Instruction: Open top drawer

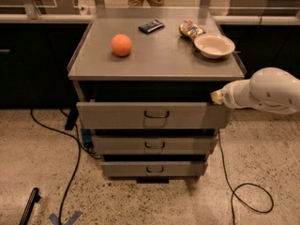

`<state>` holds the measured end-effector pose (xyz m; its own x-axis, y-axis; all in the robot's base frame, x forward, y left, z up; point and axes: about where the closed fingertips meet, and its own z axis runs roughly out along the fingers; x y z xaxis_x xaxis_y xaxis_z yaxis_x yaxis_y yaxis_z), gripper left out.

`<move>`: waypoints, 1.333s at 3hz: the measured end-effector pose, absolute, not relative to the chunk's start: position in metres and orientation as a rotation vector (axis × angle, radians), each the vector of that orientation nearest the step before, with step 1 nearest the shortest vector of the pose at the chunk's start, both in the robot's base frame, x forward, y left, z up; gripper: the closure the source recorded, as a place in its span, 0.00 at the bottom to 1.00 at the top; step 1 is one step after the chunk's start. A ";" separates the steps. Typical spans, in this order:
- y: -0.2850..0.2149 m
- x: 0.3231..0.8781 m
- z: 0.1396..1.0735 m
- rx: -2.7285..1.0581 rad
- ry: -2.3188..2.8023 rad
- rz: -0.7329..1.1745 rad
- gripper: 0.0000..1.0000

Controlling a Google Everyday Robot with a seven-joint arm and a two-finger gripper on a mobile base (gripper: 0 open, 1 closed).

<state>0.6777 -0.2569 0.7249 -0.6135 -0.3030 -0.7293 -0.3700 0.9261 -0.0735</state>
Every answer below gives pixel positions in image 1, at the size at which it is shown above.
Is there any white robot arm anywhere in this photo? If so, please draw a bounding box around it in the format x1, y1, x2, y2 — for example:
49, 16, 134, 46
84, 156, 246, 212
211, 67, 300, 114

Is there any grey middle drawer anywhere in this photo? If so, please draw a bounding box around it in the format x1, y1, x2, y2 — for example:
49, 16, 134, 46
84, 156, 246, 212
92, 136, 218, 155

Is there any black cable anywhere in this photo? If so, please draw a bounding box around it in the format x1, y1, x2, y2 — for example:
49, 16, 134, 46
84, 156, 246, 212
217, 128, 275, 225
30, 108, 101, 225

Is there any blue power box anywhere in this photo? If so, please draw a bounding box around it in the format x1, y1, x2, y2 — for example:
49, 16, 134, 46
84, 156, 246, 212
81, 128, 93, 148

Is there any grey metal drawer cabinet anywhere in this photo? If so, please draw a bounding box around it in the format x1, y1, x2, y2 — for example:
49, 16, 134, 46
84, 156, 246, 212
67, 7, 247, 185

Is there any orange ball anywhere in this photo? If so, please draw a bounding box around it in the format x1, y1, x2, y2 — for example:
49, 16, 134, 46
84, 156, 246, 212
111, 34, 132, 56

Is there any black bar on floor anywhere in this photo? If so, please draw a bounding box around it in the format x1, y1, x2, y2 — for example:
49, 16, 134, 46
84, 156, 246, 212
19, 187, 40, 225

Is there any dark blue snack bar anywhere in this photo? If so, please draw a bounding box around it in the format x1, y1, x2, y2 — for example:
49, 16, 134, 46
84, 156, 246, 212
139, 20, 165, 35

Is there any crumpled chip bag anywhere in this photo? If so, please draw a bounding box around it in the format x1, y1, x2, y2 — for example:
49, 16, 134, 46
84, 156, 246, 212
179, 20, 205, 40

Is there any grey bottom drawer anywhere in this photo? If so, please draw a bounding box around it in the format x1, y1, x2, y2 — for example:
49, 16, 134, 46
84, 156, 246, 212
101, 161, 207, 178

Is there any black cable on right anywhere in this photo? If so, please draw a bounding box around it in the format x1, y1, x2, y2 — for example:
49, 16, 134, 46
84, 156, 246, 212
217, 128, 275, 225

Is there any grey top drawer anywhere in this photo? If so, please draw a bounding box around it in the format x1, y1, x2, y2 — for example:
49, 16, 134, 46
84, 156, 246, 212
77, 102, 231, 129

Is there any grey drawer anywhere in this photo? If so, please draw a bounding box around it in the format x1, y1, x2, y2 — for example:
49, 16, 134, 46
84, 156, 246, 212
92, 136, 218, 155
101, 161, 207, 178
77, 102, 231, 129

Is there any dark counter cabinet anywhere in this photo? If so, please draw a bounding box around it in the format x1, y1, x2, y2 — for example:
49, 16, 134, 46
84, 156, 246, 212
0, 22, 88, 109
215, 16, 300, 78

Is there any black cable on left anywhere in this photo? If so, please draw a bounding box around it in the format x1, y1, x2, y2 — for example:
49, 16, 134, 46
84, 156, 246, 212
30, 108, 101, 225

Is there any blue tape cross mark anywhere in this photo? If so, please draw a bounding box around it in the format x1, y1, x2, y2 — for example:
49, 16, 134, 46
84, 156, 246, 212
48, 210, 84, 225

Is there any dark counter cabinet right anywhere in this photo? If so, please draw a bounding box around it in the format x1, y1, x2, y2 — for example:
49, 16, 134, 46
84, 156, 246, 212
215, 16, 300, 78

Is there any dark counter cabinet left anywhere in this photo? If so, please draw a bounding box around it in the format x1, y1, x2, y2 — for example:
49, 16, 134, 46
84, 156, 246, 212
0, 22, 88, 109

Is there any white bowl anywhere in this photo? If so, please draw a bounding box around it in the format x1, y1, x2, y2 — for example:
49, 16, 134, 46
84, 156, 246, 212
194, 34, 235, 59

